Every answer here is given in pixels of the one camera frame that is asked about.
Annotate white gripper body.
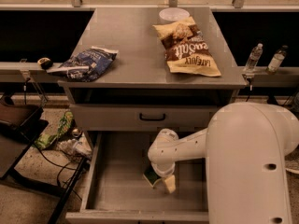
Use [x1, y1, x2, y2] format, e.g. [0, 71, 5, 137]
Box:
[151, 163, 175, 177]

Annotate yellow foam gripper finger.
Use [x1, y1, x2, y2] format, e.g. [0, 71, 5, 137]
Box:
[163, 175, 176, 194]

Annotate green and yellow sponge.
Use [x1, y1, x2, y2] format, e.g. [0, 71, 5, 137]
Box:
[143, 165, 161, 188]

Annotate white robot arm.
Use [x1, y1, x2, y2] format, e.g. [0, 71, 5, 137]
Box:
[148, 102, 299, 224]

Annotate closed top drawer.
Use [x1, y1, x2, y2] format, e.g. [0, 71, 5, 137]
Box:
[70, 104, 219, 132]

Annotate open middle drawer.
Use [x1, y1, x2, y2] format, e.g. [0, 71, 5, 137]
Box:
[66, 132, 209, 224]

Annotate grey drawer cabinet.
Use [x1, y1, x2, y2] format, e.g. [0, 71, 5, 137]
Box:
[57, 7, 248, 224]

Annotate crumpled clear plastic wrap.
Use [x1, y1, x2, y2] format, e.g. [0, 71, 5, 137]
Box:
[57, 136, 93, 160]

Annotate green snack bag on floor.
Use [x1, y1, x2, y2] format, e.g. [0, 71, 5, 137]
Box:
[34, 111, 74, 150]

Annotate yellow Late July chip bag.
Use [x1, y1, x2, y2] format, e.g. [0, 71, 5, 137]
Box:
[154, 16, 221, 77]

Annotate blue chip bag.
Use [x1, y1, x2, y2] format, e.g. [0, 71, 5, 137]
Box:
[47, 46, 118, 82]

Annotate clear water bottle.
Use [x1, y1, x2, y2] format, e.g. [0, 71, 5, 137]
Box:
[244, 43, 263, 73]

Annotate dark side table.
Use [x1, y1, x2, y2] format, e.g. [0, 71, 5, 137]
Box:
[0, 95, 87, 224]

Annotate black yellow tape measure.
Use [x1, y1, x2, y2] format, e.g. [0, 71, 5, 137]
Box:
[37, 57, 53, 70]

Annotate black drawer handle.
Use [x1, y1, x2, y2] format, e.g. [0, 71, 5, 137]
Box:
[139, 113, 166, 121]

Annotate black floor cables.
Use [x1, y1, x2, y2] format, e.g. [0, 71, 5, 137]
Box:
[31, 140, 88, 201]

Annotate black power cable with adapter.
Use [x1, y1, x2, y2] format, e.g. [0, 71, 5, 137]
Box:
[245, 77, 254, 103]

